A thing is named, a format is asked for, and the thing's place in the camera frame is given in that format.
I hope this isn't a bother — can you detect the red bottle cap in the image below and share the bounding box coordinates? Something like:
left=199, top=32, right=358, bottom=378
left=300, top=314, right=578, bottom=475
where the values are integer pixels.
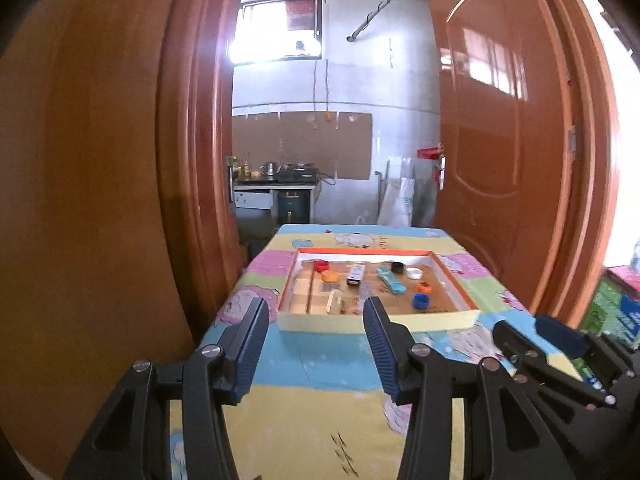
left=314, top=260, right=330, bottom=273

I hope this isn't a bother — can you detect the blue bottle cap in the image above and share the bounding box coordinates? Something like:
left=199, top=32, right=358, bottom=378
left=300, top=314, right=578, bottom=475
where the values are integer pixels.
left=412, top=292, right=431, bottom=311

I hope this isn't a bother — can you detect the black bottle cap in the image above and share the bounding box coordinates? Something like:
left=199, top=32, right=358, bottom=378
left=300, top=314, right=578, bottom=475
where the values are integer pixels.
left=390, top=261, right=405, bottom=274

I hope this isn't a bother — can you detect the left wooden door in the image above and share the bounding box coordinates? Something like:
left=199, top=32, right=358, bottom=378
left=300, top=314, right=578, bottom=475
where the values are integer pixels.
left=1, top=0, right=240, bottom=479

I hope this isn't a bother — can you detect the plain orange bottle cap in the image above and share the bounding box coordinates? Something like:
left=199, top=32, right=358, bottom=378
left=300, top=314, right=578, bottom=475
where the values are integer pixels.
left=321, top=270, right=340, bottom=283

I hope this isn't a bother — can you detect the kitchen counter cabinet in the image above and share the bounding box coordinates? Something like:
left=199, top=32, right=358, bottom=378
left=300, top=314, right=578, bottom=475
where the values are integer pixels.
left=233, top=182, right=321, bottom=224

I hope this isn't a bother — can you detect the black gas stove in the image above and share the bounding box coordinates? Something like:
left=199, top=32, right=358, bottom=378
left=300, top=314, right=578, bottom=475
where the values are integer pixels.
left=276, top=162, right=319, bottom=184

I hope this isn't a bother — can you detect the white black slim box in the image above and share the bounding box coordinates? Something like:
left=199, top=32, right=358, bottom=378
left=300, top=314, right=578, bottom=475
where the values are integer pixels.
left=346, top=263, right=367, bottom=287

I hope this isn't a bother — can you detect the large shallow cardboard tray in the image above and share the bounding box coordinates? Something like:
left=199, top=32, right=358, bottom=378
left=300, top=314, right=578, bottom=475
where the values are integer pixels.
left=277, top=248, right=480, bottom=335

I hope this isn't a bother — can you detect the white bottle cap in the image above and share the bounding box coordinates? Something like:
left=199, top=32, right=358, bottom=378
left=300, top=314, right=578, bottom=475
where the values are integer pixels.
left=406, top=266, right=423, bottom=281

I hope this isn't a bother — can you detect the white plastic sack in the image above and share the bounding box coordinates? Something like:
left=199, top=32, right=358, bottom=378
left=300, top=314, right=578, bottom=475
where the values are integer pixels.
left=378, top=178, right=416, bottom=228

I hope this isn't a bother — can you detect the cardboard wall panel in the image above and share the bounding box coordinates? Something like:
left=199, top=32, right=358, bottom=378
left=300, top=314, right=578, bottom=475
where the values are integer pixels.
left=232, top=112, right=373, bottom=180

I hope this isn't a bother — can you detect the metal kettle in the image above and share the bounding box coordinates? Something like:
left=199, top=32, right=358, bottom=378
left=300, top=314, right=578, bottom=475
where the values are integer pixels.
left=259, top=162, right=280, bottom=180

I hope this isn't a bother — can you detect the right wooden door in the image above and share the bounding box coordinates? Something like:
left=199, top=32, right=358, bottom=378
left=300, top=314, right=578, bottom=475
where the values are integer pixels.
left=428, top=0, right=617, bottom=326

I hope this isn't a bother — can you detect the teal slim carton box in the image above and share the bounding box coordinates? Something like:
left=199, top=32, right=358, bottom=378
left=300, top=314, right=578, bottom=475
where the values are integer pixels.
left=376, top=266, right=407, bottom=295

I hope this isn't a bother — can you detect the wooden door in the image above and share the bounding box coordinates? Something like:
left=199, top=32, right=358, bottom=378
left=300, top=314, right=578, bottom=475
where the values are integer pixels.
left=1, top=0, right=240, bottom=479
left=428, top=0, right=617, bottom=326

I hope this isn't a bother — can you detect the orange printed bottle cap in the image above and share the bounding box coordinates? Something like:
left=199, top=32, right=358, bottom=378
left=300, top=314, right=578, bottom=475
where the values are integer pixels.
left=416, top=281, right=432, bottom=295

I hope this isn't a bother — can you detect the clear patterned slim box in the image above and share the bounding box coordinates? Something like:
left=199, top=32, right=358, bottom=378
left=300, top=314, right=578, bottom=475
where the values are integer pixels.
left=357, top=283, right=372, bottom=314

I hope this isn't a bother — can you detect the window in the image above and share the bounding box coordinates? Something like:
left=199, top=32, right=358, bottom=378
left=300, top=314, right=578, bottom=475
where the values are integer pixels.
left=229, top=0, right=323, bottom=65

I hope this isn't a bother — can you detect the dark green air fryer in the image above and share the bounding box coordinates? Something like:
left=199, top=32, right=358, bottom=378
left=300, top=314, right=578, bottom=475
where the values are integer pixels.
left=278, top=190, right=305, bottom=224

